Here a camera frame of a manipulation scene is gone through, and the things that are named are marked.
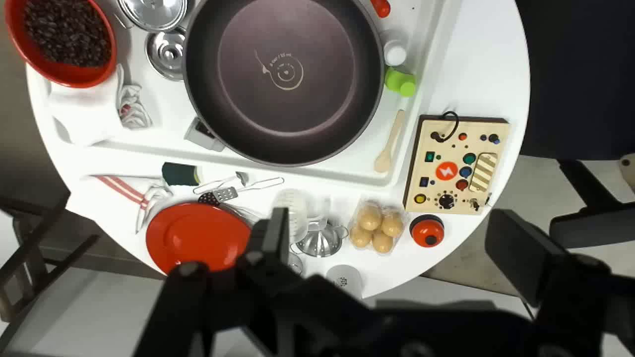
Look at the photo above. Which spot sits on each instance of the wide steel bowl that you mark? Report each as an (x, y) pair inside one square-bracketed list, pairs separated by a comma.
[(154, 10)]

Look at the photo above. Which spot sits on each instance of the small metal grater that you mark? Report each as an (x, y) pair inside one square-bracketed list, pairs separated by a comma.
[(219, 193)]

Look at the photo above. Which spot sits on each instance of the clear glass juicer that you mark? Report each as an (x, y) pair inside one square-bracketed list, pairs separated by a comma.
[(134, 107)]

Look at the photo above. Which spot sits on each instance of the white round cap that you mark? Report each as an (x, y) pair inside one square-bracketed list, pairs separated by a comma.
[(396, 54)]

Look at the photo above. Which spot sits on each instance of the green plastic cap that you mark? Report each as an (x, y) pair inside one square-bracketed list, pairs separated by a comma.
[(402, 82)]

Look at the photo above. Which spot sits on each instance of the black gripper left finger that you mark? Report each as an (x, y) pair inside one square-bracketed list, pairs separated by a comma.
[(273, 238)]

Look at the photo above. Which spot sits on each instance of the red utensil cup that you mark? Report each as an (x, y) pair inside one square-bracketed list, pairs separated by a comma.
[(382, 6)]

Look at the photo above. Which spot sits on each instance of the red plate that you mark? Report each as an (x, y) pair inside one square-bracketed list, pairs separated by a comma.
[(199, 236)]

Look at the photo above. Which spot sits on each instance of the red bowl of coffee beans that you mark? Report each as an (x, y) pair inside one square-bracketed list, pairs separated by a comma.
[(63, 36)]

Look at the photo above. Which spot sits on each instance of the black and green sponge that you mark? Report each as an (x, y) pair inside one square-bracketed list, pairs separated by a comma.
[(180, 173)]

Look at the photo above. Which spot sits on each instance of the white towel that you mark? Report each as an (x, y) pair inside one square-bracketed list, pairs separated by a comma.
[(84, 113)]

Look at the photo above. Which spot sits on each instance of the wooden switch busy board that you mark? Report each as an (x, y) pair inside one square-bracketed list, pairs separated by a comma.
[(457, 165)]

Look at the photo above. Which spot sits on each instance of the black workbench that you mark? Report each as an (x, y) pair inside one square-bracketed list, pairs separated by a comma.
[(582, 72)]

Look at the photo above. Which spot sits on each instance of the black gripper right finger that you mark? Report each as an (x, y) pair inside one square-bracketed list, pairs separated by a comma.
[(539, 260)]

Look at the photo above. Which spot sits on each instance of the small red tomato toy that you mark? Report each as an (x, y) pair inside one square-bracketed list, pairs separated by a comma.
[(428, 230)]

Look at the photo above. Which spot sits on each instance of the dark frying pan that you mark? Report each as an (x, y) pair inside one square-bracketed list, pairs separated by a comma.
[(285, 72)]

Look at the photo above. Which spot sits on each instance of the pale wooden spoon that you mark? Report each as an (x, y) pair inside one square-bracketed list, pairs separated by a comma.
[(390, 149)]

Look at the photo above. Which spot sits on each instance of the metal peeler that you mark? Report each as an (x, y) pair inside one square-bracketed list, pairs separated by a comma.
[(259, 181)]

